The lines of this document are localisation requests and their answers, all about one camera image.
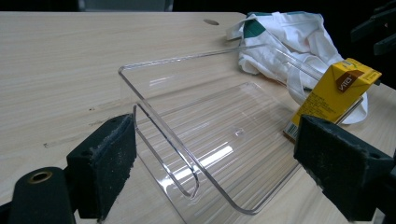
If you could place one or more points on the yellow drink carton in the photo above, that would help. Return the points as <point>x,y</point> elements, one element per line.
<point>330,93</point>

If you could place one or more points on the clear plastic tray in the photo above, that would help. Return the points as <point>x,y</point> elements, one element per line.
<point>218,130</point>

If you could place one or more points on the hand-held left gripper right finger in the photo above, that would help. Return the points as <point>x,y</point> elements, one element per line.
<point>339,161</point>

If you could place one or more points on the white cloth bag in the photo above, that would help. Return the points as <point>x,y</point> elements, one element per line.
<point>295,34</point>

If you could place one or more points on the grey round table grommet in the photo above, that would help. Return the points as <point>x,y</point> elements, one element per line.
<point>211,22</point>

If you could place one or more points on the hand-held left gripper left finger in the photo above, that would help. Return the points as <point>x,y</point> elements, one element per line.
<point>106,161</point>

